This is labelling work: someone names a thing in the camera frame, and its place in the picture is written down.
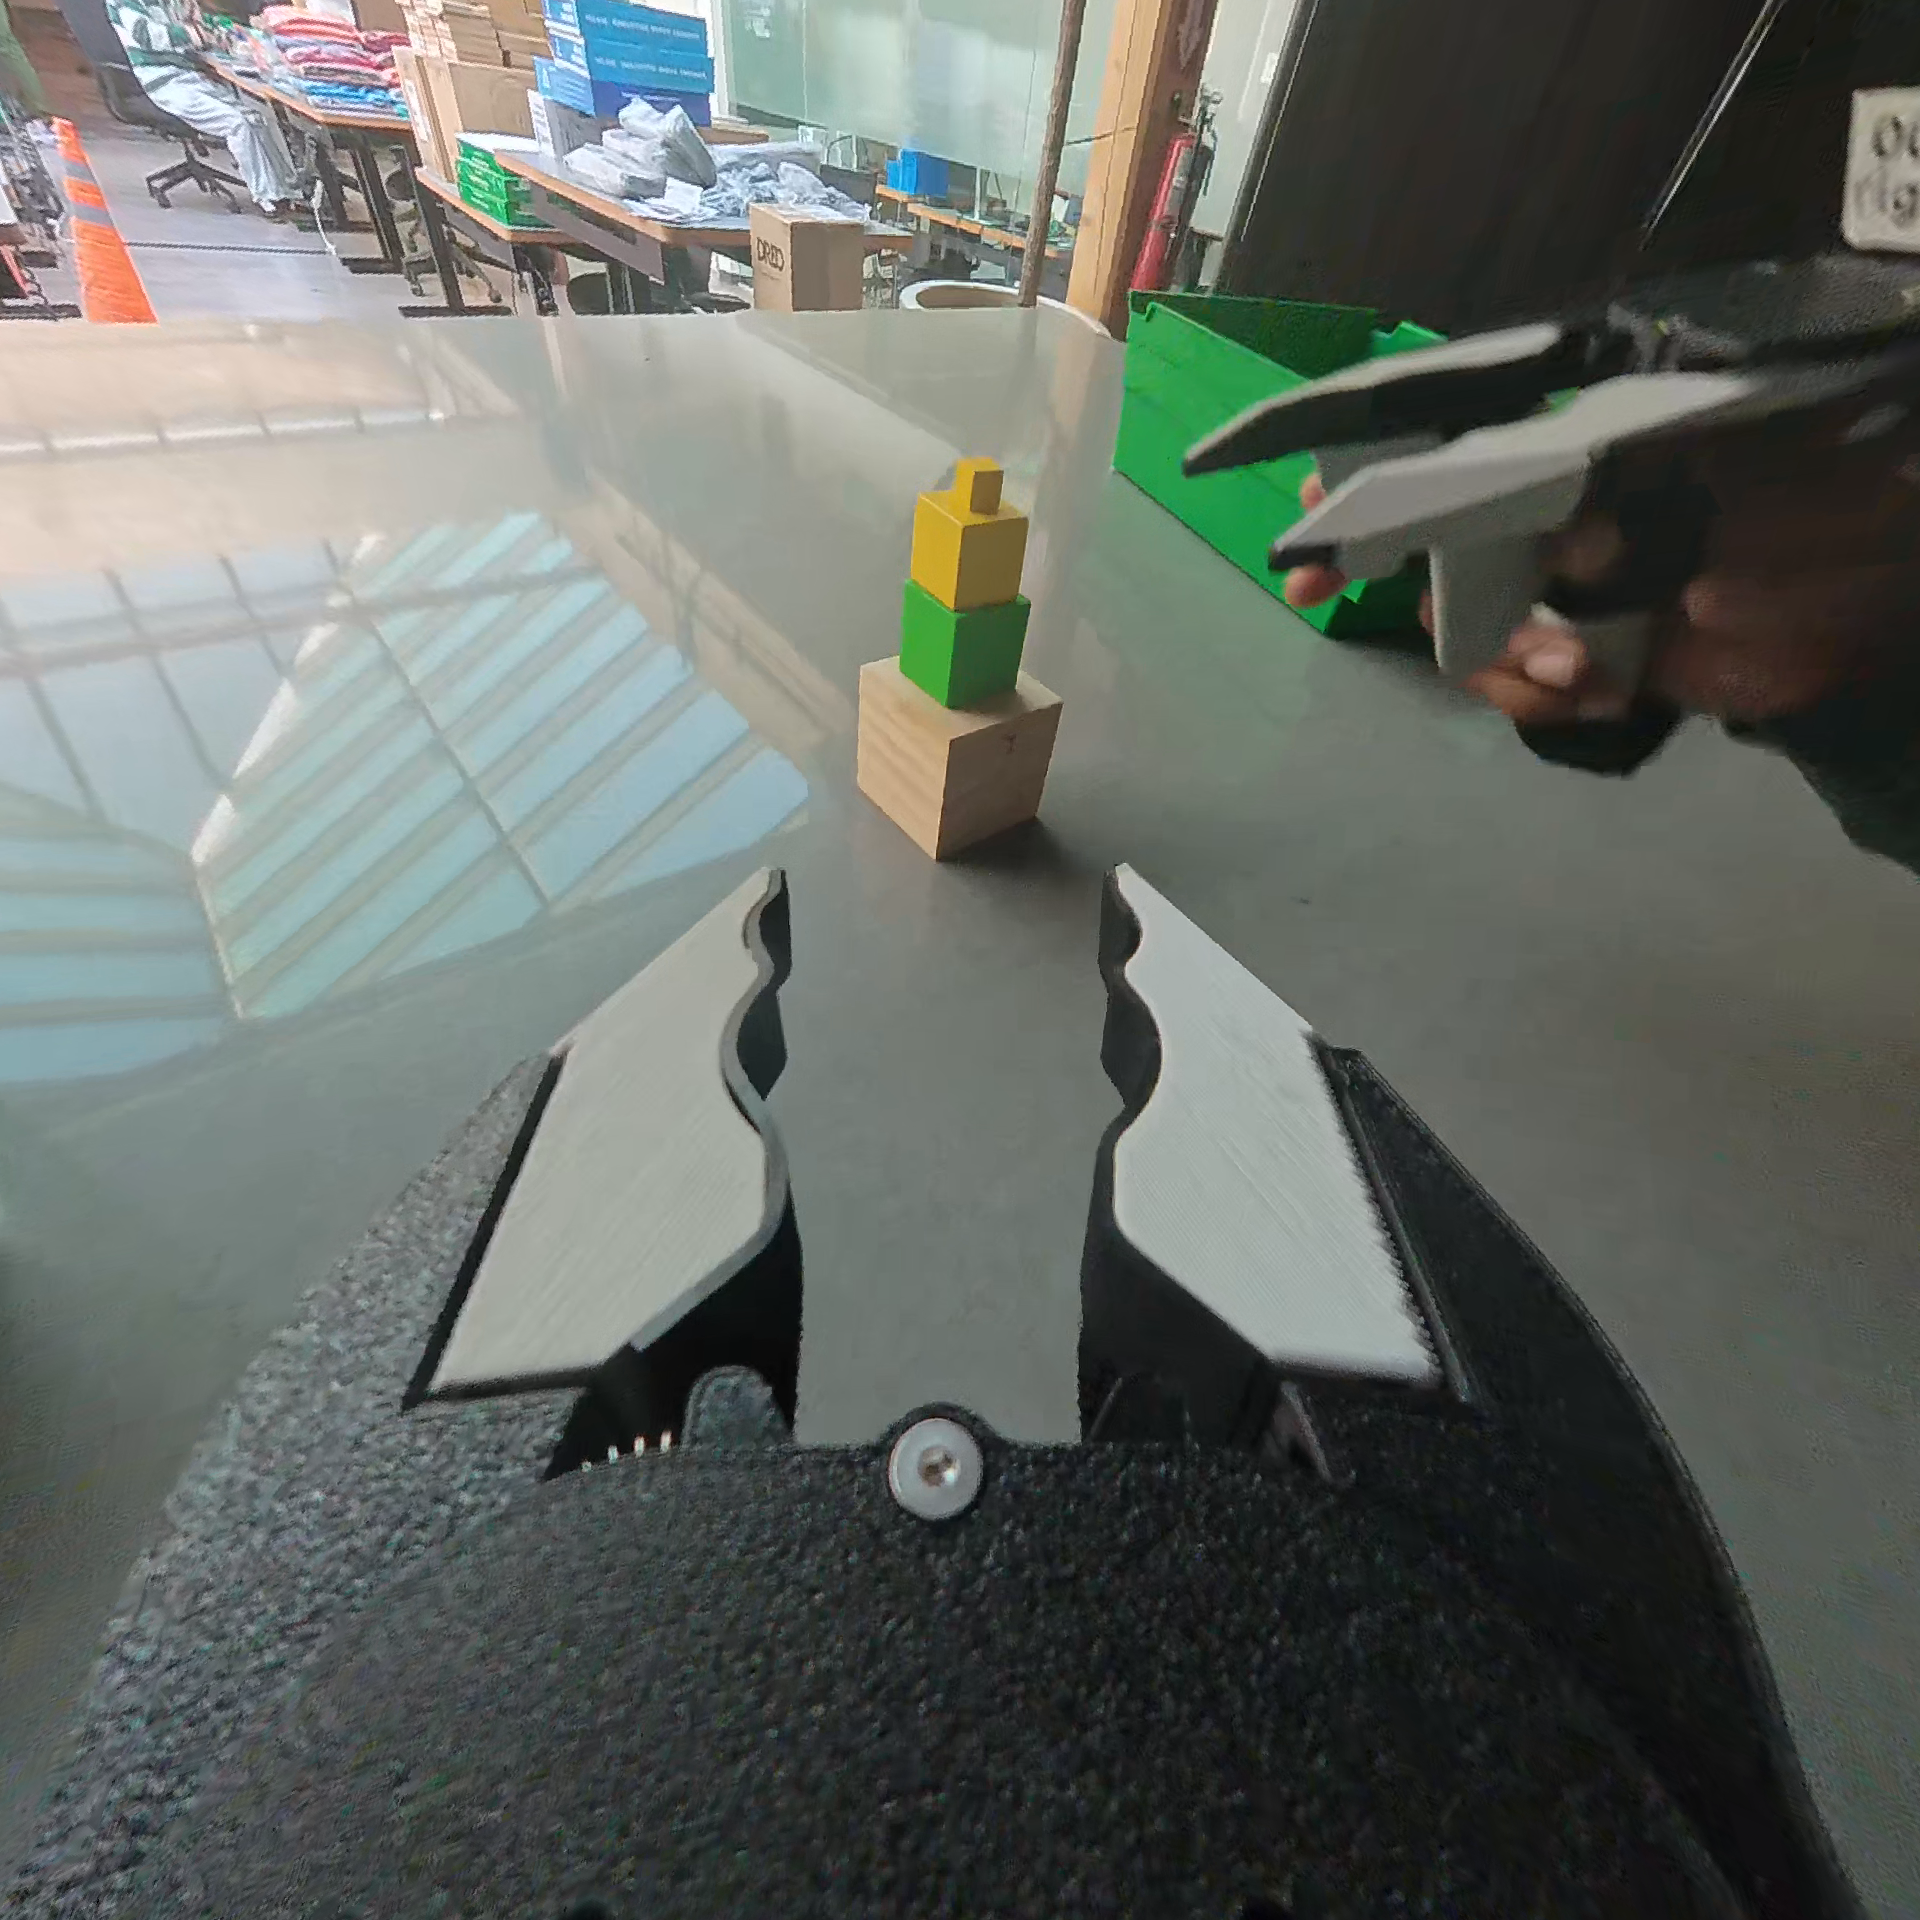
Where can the wooden table with clutter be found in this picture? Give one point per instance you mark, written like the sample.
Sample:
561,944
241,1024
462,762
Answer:
721,237

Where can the pile of grey bagged clothes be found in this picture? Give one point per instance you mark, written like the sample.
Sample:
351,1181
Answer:
662,149

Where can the black swivel chair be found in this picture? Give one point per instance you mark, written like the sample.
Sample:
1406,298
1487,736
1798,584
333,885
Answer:
134,106

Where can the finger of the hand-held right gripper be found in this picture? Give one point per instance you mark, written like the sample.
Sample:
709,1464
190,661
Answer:
1485,481
1395,398

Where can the red fire extinguisher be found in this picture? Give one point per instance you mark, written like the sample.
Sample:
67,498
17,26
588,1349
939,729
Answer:
1185,187

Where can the green plastic bin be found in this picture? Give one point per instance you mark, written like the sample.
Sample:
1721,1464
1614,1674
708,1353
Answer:
1200,406

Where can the orange traffic cone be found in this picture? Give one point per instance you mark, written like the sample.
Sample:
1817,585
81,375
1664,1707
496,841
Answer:
108,254

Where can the thin metal pole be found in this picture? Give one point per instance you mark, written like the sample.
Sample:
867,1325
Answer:
1059,135

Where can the person's right forearm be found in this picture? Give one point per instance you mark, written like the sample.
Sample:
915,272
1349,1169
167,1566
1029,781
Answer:
1875,781

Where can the wooden pillar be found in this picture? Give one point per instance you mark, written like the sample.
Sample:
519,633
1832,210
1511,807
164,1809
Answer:
1142,149

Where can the tiny yellow wooden cube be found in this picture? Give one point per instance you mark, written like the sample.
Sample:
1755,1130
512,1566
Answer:
982,483

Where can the blue storage bin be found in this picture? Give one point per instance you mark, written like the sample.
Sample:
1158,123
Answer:
921,177

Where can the stack of flat cardboard boxes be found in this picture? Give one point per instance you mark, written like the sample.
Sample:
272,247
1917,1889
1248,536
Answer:
480,90

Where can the large plain wooden cube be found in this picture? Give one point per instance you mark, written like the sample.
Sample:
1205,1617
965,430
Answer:
961,763

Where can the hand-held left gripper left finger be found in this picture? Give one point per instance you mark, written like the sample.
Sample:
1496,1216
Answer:
630,1201

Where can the green wooden cube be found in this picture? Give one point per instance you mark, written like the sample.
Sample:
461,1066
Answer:
961,645

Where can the stack of folded clothes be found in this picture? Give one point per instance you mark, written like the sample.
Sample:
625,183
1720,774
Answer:
324,53

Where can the stack of blue boxes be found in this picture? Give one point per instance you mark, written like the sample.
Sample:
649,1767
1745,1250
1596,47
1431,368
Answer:
630,53

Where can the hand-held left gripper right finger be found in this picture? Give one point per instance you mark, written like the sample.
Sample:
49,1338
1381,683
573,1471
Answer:
1260,1201

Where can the printed cardboard box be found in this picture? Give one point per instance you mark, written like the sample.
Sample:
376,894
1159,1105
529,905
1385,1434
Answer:
808,264

